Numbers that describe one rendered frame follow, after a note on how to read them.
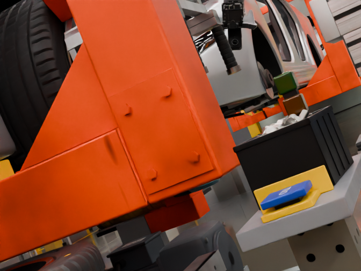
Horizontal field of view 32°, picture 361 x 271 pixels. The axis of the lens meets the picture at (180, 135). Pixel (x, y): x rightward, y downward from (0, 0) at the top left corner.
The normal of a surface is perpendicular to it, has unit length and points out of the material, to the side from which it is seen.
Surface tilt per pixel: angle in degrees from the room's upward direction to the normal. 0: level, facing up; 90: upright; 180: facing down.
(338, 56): 90
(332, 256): 90
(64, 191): 90
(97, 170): 90
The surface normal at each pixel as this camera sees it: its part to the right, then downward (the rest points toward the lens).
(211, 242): 0.86, -0.36
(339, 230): -0.33, 0.11
